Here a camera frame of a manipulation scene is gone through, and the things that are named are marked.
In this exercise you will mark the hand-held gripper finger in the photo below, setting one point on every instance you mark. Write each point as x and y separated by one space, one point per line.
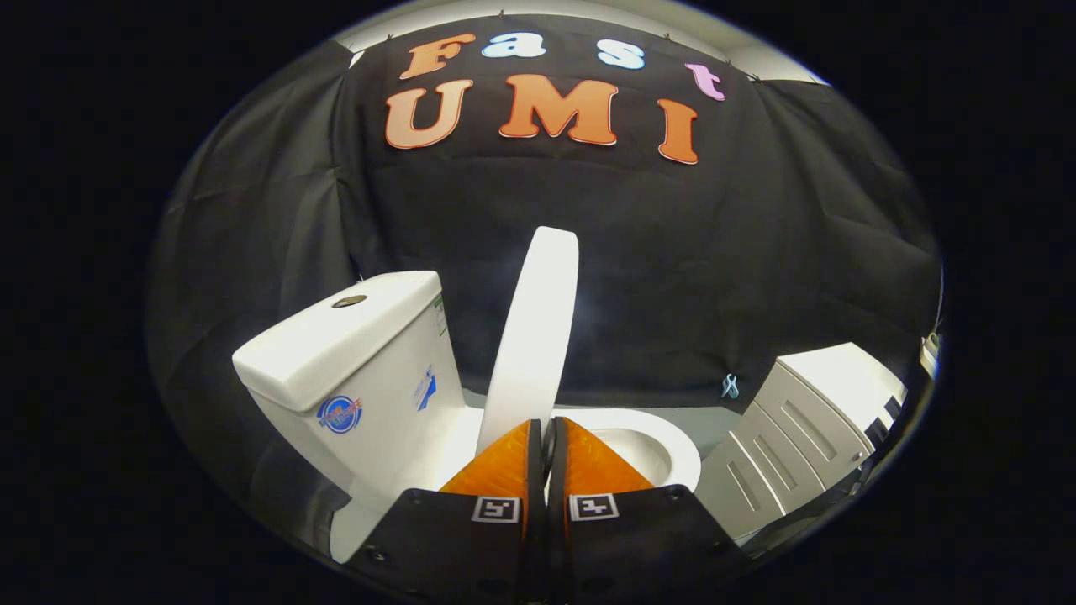
553 479
536 479

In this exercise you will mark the white toilet lid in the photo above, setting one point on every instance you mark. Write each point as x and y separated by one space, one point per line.
538 336

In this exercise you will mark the white toilet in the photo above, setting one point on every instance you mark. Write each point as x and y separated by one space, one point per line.
370 370

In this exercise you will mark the small light blue ribbon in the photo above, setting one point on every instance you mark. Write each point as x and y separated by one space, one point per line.
730 386

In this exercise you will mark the white drawer cabinet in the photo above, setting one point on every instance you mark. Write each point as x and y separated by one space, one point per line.
790 437

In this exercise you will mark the black backdrop cloth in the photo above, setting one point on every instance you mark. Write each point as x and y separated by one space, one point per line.
672 269

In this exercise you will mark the flat black object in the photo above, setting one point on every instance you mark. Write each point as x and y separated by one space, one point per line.
889 409

